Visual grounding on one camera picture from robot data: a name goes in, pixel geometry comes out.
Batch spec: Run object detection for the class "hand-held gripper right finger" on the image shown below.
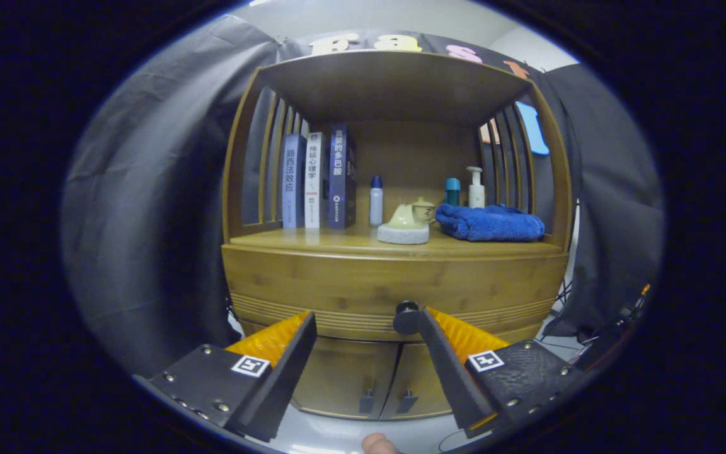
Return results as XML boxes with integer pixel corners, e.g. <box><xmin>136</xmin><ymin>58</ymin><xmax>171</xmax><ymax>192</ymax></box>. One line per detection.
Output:
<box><xmin>418</xmin><ymin>306</ymin><xmax>584</xmax><ymax>439</ymax></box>

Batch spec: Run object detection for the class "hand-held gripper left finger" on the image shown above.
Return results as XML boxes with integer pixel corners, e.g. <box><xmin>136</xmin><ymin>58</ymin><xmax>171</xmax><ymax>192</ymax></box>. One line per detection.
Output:
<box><xmin>133</xmin><ymin>311</ymin><xmax>317</xmax><ymax>443</ymax></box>

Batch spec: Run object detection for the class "wooden drawer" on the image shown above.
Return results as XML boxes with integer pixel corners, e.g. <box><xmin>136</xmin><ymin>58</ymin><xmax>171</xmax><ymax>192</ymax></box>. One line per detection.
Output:
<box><xmin>221</xmin><ymin>243</ymin><xmax>570</xmax><ymax>344</ymax></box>

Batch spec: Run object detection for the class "pale green scrubbing brush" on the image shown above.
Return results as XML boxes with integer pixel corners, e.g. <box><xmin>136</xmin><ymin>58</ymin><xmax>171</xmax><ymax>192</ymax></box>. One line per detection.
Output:
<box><xmin>377</xmin><ymin>203</ymin><xmax>430</xmax><ymax>245</ymax></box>

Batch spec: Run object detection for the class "wooden cabinet door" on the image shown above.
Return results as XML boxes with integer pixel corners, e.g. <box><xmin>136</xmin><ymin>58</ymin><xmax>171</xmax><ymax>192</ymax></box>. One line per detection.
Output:
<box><xmin>379</xmin><ymin>340</ymin><xmax>458</xmax><ymax>420</ymax></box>
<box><xmin>291</xmin><ymin>337</ymin><xmax>401</xmax><ymax>420</ymax></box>

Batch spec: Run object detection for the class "wooden countertop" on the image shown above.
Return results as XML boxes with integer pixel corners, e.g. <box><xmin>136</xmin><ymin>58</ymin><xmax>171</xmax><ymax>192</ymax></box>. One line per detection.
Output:
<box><xmin>229</xmin><ymin>224</ymin><xmax>564</xmax><ymax>257</ymax></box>

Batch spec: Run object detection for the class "wooden cabinet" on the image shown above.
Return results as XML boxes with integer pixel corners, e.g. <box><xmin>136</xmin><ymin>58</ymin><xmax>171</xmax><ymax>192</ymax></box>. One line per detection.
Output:
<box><xmin>221</xmin><ymin>49</ymin><xmax>573</xmax><ymax>422</ymax></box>

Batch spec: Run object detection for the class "blue towel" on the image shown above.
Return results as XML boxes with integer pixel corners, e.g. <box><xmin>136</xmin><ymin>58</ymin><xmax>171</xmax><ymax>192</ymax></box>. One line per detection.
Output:
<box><xmin>434</xmin><ymin>203</ymin><xmax>546</xmax><ymax>243</ymax></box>

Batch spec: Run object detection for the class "black device with orange tip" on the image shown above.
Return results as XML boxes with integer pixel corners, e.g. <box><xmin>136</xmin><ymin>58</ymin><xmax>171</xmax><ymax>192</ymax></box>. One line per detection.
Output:
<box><xmin>574</xmin><ymin>284</ymin><xmax>652</xmax><ymax>373</ymax></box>

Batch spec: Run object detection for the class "beige lidded tea cup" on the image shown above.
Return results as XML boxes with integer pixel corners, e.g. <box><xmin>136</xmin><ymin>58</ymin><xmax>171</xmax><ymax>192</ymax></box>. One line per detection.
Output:
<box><xmin>411</xmin><ymin>197</ymin><xmax>437</xmax><ymax>225</ymax></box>

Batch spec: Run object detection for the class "white pump bottle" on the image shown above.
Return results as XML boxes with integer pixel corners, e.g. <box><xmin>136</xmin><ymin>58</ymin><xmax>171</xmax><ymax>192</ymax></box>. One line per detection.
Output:
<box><xmin>466</xmin><ymin>166</ymin><xmax>486</xmax><ymax>209</ymax></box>

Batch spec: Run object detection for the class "white bottle with blue cap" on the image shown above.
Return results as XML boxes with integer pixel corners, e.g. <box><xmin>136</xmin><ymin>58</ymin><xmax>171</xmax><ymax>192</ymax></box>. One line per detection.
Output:
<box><xmin>369</xmin><ymin>176</ymin><xmax>384</xmax><ymax>227</ymax></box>

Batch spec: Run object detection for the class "light blue book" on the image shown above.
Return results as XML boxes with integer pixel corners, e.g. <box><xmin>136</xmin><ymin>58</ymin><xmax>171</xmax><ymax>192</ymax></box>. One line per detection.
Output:
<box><xmin>282</xmin><ymin>134</ymin><xmax>308</xmax><ymax>230</ymax></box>

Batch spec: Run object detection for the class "white book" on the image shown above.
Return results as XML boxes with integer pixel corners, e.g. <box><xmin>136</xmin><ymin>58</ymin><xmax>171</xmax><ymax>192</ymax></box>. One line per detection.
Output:
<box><xmin>304</xmin><ymin>131</ymin><xmax>329</xmax><ymax>230</ymax></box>

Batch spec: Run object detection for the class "dark blue book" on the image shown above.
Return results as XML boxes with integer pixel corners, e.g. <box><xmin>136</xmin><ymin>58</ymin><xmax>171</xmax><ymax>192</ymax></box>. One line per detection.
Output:
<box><xmin>328</xmin><ymin>122</ymin><xmax>357</xmax><ymax>230</ymax></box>

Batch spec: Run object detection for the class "black backdrop cloth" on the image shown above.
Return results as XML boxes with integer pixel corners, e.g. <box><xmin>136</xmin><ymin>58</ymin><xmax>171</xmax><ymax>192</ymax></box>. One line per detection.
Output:
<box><xmin>60</xmin><ymin>14</ymin><xmax>666</xmax><ymax>379</ymax></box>

